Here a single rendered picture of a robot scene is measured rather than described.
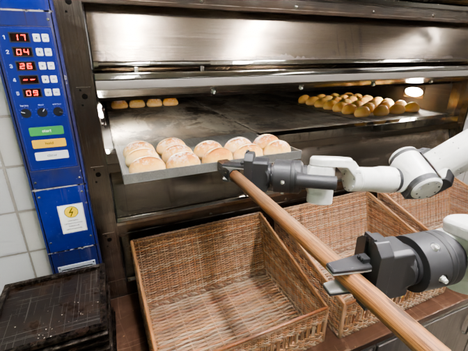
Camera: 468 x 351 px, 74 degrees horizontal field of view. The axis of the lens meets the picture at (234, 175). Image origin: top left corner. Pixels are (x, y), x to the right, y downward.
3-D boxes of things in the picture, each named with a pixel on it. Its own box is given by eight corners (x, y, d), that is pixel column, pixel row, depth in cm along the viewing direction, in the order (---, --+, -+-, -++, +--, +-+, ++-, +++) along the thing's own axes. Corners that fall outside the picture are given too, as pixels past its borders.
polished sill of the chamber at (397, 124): (106, 159, 110) (104, 149, 109) (446, 120, 175) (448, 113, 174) (106, 165, 105) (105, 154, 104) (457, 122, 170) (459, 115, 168)
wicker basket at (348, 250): (267, 260, 146) (270, 209, 136) (358, 234, 168) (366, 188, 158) (338, 342, 105) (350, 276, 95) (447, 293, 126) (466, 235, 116)
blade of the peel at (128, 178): (301, 158, 101) (301, 150, 100) (124, 184, 81) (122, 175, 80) (252, 132, 131) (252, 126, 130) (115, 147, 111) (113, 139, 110)
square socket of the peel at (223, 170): (241, 180, 84) (241, 168, 82) (228, 182, 82) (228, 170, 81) (228, 168, 91) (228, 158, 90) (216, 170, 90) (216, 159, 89)
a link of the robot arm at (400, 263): (396, 258, 40) (468, 244, 43) (351, 221, 49) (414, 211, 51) (379, 329, 45) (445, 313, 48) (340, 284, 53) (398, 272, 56)
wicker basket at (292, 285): (136, 297, 125) (127, 238, 114) (259, 261, 146) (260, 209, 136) (161, 417, 83) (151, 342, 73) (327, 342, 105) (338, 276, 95)
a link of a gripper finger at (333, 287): (332, 295, 44) (369, 287, 46) (321, 280, 47) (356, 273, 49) (331, 303, 45) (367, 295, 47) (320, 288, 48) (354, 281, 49)
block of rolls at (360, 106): (295, 102, 213) (295, 94, 211) (349, 99, 230) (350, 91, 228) (360, 118, 161) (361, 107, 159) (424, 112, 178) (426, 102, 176)
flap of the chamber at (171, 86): (96, 90, 83) (98, 97, 102) (501, 74, 147) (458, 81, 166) (95, 81, 83) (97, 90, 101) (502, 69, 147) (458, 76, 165)
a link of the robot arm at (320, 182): (290, 157, 85) (333, 160, 83) (287, 196, 87) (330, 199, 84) (290, 161, 74) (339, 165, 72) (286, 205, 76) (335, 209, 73)
